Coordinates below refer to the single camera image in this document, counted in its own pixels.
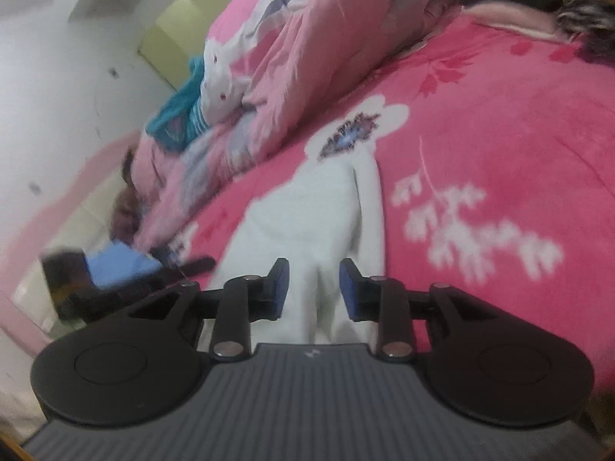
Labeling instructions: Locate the teal garment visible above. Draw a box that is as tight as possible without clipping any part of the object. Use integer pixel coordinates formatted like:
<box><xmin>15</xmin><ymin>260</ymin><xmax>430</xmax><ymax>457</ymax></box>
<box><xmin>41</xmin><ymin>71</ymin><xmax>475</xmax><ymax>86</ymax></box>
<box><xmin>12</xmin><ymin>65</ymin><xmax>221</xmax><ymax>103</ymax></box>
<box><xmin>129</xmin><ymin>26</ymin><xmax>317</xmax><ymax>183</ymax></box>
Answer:
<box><xmin>144</xmin><ymin>55</ymin><xmax>212</xmax><ymax>152</ymax></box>

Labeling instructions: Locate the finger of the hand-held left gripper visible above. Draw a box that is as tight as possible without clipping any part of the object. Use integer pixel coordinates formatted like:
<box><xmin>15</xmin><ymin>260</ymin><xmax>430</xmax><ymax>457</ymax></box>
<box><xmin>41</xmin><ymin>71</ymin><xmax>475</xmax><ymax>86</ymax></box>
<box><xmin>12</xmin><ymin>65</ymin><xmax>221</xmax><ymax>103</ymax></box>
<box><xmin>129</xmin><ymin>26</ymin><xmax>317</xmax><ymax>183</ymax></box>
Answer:
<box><xmin>161</xmin><ymin>256</ymin><xmax>217</xmax><ymax>282</ymax></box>

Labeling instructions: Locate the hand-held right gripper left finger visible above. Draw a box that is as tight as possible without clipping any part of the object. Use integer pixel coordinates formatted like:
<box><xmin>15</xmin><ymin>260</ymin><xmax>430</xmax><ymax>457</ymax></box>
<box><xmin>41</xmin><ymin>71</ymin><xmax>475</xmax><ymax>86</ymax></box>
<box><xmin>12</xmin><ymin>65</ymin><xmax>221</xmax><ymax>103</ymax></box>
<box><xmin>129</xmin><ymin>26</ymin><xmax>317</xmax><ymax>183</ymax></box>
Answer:
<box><xmin>127</xmin><ymin>258</ymin><xmax>290</xmax><ymax>362</ymax></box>

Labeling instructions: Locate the pale yellow wardrobe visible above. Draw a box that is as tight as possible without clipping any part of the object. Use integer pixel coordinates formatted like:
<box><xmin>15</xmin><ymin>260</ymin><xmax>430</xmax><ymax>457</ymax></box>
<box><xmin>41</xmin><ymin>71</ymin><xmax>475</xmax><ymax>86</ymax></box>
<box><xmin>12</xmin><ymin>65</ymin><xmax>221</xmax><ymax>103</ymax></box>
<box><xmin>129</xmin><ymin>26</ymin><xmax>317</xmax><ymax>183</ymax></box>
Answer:
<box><xmin>137</xmin><ymin>0</ymin><xmax>253</xmax><ymax>92</ymax></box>

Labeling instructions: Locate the pink floral bed blanket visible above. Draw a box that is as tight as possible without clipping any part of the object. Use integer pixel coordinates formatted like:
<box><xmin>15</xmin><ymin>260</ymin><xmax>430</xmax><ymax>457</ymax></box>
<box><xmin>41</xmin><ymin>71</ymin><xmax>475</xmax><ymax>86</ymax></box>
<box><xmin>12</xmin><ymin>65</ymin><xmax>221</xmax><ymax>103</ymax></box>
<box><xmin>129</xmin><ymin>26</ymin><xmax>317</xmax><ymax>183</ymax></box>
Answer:
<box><xmin>178</xmin><ymin>10</ymin><xmax>615</xmax><ymax>395</ymax></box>

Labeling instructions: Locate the pink patterned quilt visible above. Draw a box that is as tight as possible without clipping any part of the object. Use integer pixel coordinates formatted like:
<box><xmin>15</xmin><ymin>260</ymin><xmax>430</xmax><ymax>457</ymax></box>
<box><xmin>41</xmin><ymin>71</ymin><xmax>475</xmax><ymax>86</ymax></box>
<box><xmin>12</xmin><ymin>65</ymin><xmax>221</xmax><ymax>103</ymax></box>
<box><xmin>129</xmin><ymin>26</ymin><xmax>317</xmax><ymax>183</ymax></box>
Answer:
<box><xmin>132</xmin><ymin>0</ymin><xmax>459</xmax><ymax>250</ymax></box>

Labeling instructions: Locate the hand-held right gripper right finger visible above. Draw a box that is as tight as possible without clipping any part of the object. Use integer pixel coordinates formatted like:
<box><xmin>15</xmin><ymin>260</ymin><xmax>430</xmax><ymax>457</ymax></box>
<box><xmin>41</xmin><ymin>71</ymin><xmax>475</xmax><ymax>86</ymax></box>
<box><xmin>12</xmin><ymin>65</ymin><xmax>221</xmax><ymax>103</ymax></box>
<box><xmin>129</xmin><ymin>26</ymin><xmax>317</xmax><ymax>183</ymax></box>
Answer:
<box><xmin>339</xmin><ymin>258</ymin><xmax>500</xmax><ymax>362</ymax></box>

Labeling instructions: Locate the blue folded garment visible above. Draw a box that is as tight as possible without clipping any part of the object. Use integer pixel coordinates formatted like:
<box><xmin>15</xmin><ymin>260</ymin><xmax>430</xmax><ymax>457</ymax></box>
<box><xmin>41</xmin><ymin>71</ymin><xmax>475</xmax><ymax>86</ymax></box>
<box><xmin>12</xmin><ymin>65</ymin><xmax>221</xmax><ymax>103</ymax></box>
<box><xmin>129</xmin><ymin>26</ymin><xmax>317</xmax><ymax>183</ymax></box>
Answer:
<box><xmin>84</xmin><ymin>242</ymin><xmax>161</xmax><ymax>291</ymax></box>

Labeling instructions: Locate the white sweatshirt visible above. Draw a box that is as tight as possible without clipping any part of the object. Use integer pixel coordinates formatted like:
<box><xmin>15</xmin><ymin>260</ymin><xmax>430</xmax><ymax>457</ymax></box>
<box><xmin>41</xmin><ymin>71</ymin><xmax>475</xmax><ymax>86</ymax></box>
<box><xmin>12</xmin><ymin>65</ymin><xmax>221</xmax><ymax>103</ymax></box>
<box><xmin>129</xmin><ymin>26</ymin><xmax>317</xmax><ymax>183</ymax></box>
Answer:
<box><xmin>216</xmin><ymin>156</ymin><xmax>385</xmax><ymax>347</ymax></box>

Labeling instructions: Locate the dark brown cloth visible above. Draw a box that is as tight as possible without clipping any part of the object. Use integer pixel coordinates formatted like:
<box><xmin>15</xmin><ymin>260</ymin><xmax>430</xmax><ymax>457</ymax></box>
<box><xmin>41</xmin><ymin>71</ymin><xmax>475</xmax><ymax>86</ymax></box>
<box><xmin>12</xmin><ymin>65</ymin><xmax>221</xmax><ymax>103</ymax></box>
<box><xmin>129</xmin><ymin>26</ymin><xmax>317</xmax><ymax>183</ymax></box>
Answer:
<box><xmin>111</xmin><ymin>187</ymin><xmax>145</xmax><ymax>245</ymax></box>

